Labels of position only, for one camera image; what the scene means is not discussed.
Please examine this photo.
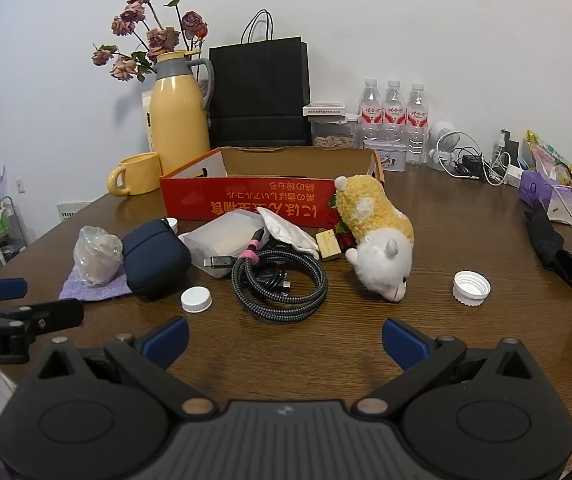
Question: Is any red green ornament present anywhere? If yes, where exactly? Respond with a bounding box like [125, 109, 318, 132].
[327, 195, 359, 251]

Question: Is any yellow thermos jug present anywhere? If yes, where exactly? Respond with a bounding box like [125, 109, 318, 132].
[148, 51, 215, 177]

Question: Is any large ribbed white bottle cap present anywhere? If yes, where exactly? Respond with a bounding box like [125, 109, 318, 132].
[452, 270, 491, 306]

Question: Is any dried pink flower bouquet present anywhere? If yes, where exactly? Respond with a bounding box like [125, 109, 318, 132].
[91, 0, 210, 82]

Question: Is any tangle of cables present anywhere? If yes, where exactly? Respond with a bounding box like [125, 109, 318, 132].
[448, 132, 514, 186]

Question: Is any colourful snack bag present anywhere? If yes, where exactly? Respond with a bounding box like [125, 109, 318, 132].
[524, 130, 572, 186]

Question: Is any black glove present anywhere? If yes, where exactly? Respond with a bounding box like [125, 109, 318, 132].
[524, 205, 572, 288]

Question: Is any white carton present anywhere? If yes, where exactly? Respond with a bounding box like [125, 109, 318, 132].
[141, 90, 155, 153]

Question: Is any navy blue pouch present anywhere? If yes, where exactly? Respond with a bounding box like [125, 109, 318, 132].
[122, 218, 193, 301]

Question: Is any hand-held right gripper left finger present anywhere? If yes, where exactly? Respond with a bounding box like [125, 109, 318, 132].
[36, 316, 217, 420]

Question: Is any small smooth white bottle cap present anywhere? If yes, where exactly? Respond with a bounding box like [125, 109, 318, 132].
[181, 286, 213, 313]

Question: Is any yellow mug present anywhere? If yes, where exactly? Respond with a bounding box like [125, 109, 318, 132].
[107, 152, 163, 197]

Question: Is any black paper bag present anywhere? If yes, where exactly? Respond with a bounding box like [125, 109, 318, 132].
[208, 9, 313, 150]

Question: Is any yellow wooden block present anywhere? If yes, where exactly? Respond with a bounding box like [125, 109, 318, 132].
[316, 230, 343, 262]

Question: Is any printed tin box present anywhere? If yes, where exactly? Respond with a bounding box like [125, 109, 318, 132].
[363, 140, 409, 173]

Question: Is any red cardboard box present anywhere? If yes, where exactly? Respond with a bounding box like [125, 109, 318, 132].
[160, 146, 385, 231]

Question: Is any purple cloth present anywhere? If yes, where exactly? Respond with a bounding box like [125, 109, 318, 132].
[59, 265, 134, 302]

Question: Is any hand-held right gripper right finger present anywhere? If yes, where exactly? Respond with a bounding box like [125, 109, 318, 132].
[353, 317, 534, 420]

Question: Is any white vented appliance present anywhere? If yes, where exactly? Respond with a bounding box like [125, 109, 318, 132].
[56, 201, 94, 221]

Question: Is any yellow white plush toy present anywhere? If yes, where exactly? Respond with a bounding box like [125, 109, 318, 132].
[335, 174, 415, 303]

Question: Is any white cloth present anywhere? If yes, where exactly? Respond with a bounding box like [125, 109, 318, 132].
[257, 207, 321, 260]

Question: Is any purple plastic bag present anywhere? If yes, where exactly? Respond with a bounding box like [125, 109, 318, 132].
[518, 170, 572, 211]

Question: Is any clear water bottle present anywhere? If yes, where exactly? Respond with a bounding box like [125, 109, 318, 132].
[382, 80, 407, 143]
[406, 82, 430, 166]
[358, 79, 384, 148]

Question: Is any clear plastic container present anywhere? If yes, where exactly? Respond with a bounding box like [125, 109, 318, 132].
[178, 210, 271, 278]

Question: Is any black braided cable coil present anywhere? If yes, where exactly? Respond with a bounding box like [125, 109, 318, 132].
[203, 227, 329, 323]

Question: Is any black upright device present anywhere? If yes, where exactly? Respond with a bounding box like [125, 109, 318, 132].
[498, 129, 520, 168]

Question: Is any clear seed container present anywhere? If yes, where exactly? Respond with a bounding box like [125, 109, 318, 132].
[308, 114, 359, 150]

